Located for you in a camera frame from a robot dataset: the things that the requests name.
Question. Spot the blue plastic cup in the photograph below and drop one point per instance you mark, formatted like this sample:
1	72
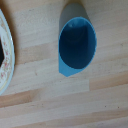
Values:
77	43

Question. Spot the white floral rimmed plate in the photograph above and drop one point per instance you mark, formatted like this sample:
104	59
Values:
8	63

